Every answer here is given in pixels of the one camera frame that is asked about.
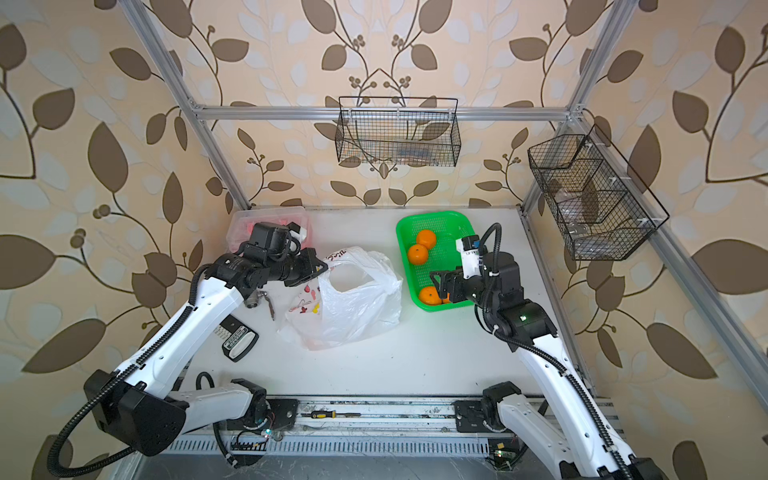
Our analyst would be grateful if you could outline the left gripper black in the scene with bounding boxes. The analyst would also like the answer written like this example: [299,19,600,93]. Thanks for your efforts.
[263,247,328,284]

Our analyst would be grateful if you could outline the orange fruit four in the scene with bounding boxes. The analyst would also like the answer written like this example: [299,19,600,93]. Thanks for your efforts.
[418,286,443,306]

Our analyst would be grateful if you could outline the orange fruit two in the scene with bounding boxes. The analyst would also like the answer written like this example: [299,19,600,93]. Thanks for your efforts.
[407,243,429,266]

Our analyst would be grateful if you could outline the orange fruit one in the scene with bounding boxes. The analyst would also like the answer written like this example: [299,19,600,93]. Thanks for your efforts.
[417,229,437,250]

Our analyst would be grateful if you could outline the white printed plastic bag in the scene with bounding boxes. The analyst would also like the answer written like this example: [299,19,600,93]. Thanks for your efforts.
[278,246,403,351]

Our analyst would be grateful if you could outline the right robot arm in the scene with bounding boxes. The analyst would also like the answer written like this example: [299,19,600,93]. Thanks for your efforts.
[430,223,665,479]

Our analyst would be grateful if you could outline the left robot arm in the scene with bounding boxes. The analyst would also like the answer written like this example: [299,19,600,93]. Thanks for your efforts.
[47,248,328,478]

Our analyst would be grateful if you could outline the green plastic basket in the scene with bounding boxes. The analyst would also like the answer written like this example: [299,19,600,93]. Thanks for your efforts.
[395,211,475,312]

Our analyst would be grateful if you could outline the small metal connector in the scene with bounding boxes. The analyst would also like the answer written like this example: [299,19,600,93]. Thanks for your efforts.
[244,290,275,321]

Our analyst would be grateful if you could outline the pink transparent storage box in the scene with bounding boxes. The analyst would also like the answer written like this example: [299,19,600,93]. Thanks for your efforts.
[226,206,313,253]

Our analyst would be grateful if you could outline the black white handheld device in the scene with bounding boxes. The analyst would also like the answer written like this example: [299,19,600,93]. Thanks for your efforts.
[214,315,259,363]

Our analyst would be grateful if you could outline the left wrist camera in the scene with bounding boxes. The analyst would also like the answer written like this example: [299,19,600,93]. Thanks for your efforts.
[287,222,308,244]

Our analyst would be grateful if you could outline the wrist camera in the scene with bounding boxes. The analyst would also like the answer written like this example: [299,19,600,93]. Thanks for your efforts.
[287,222,308,244]
[456,235,482,279]

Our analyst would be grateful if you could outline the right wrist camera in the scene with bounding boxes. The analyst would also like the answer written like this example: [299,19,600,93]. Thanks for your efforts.
[456,235,482,279]

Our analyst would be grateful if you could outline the screwdriver on rail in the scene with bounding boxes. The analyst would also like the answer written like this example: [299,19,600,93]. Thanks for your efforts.
[301,410,362,419]

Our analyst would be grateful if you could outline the black wire basket back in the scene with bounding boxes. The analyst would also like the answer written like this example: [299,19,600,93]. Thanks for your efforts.
[332,95,462,167]

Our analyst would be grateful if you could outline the black wire basket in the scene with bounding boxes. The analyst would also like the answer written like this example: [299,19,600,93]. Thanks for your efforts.
[527,125,670,261]
[332,95,462,167]

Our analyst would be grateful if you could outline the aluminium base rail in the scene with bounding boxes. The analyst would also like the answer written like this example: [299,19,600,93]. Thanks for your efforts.
[166,395,522,459]

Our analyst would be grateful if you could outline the black wire basket right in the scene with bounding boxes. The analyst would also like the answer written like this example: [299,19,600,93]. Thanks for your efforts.
[527,125,670,261]

